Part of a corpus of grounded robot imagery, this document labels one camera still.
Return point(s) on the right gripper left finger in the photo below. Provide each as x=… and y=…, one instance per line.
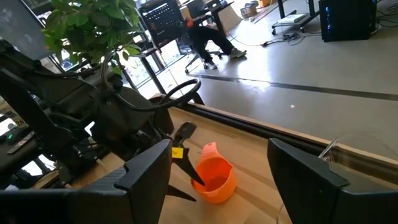
x=146, y=174

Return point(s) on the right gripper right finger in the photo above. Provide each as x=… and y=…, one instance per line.
x=304, y=183

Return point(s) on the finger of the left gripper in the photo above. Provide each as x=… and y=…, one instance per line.
x=182, y=193
x=186, y=161

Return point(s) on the clear plastic basket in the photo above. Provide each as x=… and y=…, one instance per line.
x=328, y=157

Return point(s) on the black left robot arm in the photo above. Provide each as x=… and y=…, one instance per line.
x=46, y=93

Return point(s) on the office chair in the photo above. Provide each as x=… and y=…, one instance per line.
x=183, y=46

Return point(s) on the potted green leafy tree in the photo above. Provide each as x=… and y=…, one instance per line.
x=90, y=28

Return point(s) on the black equipment rack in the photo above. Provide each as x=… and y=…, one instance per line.
x=161, y=18

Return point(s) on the person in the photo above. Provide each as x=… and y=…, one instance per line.
x=205, y=37

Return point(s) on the black office desk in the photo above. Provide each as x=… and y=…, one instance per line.
x=217, y=18

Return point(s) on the grey monitor screen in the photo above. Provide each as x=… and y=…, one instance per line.
x=18, y=28

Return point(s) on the cardboard box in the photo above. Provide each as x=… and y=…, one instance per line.
x=248, y=11

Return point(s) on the black computer tower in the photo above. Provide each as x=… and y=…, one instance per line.
x=348, y=18

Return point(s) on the wheeled stand with white tray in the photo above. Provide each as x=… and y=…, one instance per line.
x=281, y=7

